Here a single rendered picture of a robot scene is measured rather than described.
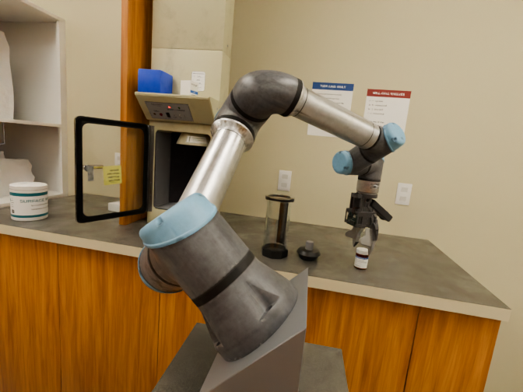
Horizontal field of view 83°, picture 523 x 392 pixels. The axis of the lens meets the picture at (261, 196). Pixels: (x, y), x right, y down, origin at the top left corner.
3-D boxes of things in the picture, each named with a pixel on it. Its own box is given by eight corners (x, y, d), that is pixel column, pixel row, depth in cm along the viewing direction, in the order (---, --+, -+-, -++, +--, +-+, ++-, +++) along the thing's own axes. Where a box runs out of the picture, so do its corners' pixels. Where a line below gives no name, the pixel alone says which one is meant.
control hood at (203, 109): (149, 120, 132) (149, 96, 130) (218, 125, 126) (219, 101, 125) (133, 117, 121) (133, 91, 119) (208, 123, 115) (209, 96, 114)
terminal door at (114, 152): (146, 212, 137) (149, 124, 130) (76, 224, 112) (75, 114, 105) (145, 212, 138) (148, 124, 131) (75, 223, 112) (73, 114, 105)
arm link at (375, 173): (355, 146, 101) (371, 148, 106) (350, 178, 103) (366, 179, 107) (374, 147, 95) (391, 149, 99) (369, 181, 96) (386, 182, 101)
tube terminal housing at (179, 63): (172, 211, 164) (178, 64, 151) (228, 219, 158) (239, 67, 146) (146, 222, 140) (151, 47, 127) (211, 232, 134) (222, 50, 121)
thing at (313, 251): (316, 254, 118) (318, 238, 117) (323, 263, 109) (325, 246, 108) (293, 253, 117) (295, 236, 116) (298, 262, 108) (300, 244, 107)
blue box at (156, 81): (151, 96, 130) (151, 74, 128) (172, 97, 128) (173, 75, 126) (137, 92, 120) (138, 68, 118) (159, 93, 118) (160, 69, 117)
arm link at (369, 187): (370, 180, 107) (386, 183, 99) (368, 192, 108) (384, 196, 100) (352, 178, 104) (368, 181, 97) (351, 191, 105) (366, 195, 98)
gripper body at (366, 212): (343, 223, 107) (348, 190, 105) (363, 223, 110) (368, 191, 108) (356, 229, 100) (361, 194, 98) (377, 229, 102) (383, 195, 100)
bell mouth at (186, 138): (186, 144, 150) (187, 132, 149) (219, 147, 147) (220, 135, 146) (169, 143, 133) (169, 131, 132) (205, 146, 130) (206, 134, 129)
